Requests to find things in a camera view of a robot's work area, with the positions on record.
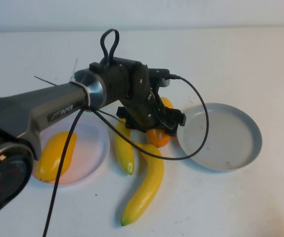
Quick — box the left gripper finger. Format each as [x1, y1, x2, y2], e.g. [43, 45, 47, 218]
[126, 119, 148, 131]
[166, 122, 179, 137]

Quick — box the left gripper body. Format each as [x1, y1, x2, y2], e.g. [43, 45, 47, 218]
[116, 91, 187, 131]

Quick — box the orange mango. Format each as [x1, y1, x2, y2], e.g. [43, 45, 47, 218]
[146, 97, 174, 148]

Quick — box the yellow banana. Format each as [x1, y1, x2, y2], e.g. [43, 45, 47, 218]
[121, 140, 165, 227]
[114, 118, 135, 175]

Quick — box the yellow mango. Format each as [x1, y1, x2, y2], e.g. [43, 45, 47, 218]
[35, 131, 78, 183]

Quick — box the grey round plate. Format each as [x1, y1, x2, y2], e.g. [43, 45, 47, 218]
[177, 102, 263, 173]

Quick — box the pink round plate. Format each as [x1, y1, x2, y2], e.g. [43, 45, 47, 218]
[33, 118, 110, 186]

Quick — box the white zip tie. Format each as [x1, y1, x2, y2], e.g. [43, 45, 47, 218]
[69, 57, 91, 109]

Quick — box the black zip tie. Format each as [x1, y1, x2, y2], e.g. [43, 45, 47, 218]
[33, 76, 56, 87]

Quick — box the left camera black cable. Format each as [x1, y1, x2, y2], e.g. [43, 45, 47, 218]
[42, 74, 210, 237]

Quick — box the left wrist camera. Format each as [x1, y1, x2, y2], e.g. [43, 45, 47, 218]
[146, 68, 179, 87]

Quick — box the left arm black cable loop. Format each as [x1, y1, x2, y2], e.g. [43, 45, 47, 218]
[100, 29, 120, 65]

